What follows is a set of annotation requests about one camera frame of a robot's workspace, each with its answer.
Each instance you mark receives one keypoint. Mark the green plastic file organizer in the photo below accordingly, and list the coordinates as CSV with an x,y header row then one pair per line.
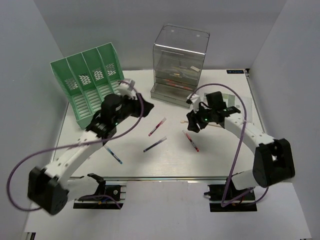
x,y
86,78

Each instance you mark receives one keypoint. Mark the blue pen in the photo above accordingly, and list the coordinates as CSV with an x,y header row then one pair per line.
x,y
114,155

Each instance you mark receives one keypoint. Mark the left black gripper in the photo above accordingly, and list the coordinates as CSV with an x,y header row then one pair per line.
x,y
135,104

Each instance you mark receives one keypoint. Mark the yellow highlighter pen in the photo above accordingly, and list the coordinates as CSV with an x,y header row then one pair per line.
x,y
180,68

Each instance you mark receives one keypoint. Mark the clear plastic drawer cabinet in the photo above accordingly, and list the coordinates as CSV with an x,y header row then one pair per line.
x,y
178,46

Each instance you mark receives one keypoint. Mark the dark purple pen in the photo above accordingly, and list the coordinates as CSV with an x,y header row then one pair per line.
x,y
155,144

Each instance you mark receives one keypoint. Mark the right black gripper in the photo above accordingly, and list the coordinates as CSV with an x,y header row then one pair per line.
x,y
193,118

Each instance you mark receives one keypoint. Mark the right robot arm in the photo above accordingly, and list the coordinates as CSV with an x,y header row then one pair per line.
x,y
273,159

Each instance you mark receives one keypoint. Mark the beige eraser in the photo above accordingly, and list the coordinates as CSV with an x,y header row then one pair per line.
x,y
195,68

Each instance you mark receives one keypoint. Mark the small blue label sticker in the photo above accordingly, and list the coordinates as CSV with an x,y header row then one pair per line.
x,y
235,71

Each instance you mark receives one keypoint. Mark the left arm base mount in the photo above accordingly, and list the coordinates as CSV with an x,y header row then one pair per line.
x,y
107,196

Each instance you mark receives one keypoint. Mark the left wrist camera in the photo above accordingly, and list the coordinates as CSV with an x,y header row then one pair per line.
x,y
126,88

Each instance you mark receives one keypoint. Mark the plastic sleeve with printed sheets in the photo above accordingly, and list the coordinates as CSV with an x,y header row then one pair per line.
x,y
231,100

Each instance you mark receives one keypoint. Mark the red orange highlighter pen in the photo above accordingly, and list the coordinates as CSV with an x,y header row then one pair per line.
x,y
179,86

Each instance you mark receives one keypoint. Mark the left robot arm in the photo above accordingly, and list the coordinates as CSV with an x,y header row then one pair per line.
x,y
51,188

